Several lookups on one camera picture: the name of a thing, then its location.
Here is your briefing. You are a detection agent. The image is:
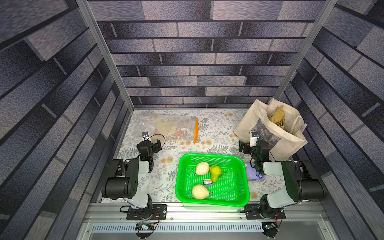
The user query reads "clear zip-top bag orange seal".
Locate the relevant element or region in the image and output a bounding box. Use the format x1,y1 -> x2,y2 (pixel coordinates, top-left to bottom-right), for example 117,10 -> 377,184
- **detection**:
132,113 -> 198,143

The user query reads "beige round fruit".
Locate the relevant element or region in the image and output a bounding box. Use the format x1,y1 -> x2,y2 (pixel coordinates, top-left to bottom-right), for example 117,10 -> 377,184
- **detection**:
192,185 -> 210,200
196,162 -> 210,176

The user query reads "green pear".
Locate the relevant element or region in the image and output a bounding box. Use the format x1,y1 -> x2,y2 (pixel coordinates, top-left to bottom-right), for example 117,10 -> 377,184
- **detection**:
210,165 -> 222,183

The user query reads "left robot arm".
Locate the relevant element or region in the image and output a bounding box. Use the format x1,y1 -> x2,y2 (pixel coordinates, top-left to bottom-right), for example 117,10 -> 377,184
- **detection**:
101,140 -> 163,212

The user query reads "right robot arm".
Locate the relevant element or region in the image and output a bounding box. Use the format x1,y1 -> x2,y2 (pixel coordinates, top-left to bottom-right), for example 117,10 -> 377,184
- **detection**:
239,140 -> 326,219

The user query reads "yellow chips bag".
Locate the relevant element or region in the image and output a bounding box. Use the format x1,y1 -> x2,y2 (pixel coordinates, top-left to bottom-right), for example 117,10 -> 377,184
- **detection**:
269,106 -> 285,130

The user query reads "beige canvas tote bag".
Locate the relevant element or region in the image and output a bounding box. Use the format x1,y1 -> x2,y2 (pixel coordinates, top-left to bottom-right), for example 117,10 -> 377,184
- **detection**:
234,99 -> 308,161

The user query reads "small sticker in basket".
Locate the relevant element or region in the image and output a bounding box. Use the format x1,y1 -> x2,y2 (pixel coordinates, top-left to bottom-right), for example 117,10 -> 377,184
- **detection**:
203,179 -> 214,186

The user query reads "green plastic basket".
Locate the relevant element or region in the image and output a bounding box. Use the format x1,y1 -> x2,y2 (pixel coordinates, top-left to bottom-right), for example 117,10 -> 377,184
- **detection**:
174,152 -> 251,209

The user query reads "purple tissue pack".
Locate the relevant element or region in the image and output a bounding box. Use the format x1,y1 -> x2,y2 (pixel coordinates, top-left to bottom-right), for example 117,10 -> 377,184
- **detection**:
246,164 -> 266,182

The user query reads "left circuit board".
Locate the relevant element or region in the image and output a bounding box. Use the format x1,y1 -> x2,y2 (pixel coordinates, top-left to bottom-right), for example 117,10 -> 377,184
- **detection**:
135,222 -> 156,232

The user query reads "circuit board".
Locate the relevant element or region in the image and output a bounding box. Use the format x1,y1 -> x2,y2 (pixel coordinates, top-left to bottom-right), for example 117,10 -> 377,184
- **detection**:
262,223 -> 278,238
135,222 -> 156,232

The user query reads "right circuit board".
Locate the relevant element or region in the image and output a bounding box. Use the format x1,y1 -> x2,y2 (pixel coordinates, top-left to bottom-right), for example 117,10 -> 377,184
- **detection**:
262,223 -> 278,238

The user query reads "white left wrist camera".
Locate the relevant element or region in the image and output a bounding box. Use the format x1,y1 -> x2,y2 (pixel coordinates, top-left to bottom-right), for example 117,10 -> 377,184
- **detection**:
142,132 -> 149,141

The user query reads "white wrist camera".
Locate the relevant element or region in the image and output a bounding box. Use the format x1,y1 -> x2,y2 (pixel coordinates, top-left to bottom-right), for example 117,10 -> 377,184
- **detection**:
142,132 -> 149,141
250,131 -> 259,147

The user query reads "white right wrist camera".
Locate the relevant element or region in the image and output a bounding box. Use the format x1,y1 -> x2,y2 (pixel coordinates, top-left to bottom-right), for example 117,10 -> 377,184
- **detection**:
250,131 -> 259,147

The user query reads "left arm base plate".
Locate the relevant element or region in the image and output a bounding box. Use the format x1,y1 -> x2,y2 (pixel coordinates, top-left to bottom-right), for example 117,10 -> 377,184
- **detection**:
126,204 -> 168,221

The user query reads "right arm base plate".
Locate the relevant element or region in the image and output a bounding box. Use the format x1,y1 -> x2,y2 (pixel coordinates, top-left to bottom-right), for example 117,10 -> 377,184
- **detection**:
243,204 -> 286,220

